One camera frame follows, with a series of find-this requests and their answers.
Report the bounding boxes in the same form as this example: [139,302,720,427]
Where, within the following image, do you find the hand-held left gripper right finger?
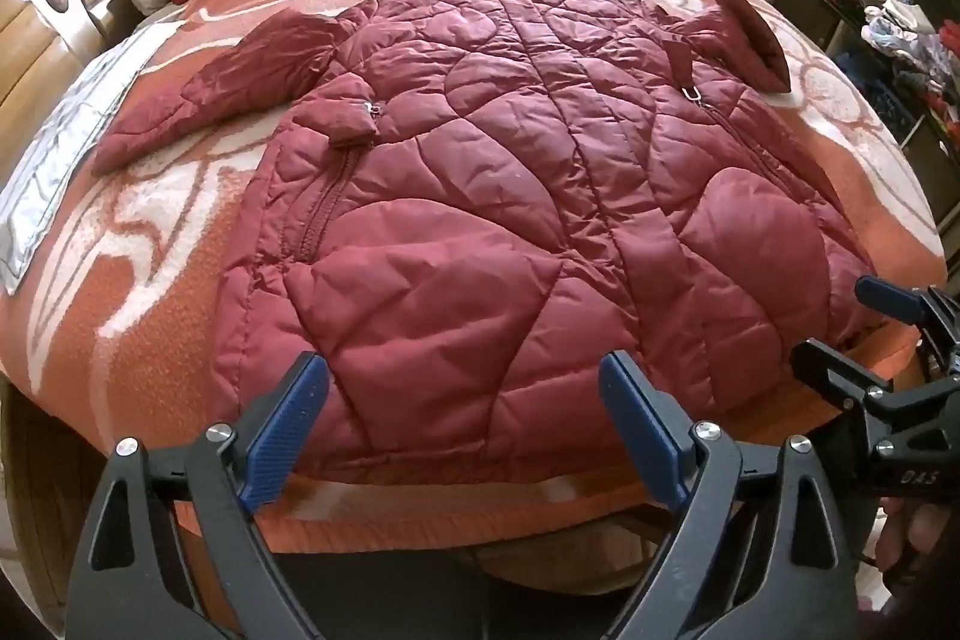
[598,351,878,640]

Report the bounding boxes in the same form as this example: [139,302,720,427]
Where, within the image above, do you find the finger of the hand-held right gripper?
[790,338,912,453]
[855,275,960,378]

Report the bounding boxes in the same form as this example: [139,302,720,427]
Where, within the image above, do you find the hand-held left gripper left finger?
[64,351,331,640]

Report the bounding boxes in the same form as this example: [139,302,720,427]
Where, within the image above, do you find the dark red puffer jacket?
[90,0,878,487]

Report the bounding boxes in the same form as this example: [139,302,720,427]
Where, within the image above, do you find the pile of clothes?
[847,0,960,109]

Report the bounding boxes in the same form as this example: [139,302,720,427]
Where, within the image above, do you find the person's right hand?
[876,497,960,592]

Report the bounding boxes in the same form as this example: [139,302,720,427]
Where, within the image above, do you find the orange and white blanket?
[0,0,950,555]

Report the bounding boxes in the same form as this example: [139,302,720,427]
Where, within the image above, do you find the dark cluttered cabinet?
[776,0,960,176]

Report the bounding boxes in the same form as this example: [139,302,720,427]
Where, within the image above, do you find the silver grey cloth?
[0,21,177,296]

